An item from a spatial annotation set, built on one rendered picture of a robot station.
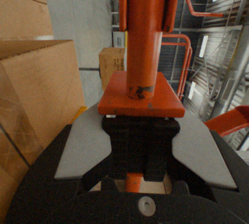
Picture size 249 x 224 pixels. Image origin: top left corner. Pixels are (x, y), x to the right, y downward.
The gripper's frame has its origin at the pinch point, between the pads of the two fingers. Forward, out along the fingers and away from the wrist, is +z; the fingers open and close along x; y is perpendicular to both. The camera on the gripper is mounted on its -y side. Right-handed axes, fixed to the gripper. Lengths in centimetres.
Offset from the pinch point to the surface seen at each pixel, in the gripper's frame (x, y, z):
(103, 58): -40, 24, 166
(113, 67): -26, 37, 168
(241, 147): 201, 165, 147
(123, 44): -49, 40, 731
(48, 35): -54, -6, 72
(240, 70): 390, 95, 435
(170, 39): 291, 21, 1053
